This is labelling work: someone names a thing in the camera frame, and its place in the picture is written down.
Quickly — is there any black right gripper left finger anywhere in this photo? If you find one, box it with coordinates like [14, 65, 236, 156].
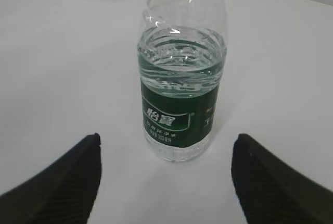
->
[1, 133, 102, 223]

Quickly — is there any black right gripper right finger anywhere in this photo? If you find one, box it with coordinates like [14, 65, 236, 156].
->
[231, 133, 332, 223]

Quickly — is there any clear green-label water bottle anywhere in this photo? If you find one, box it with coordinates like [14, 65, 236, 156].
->
[137, 0, 228, 162]

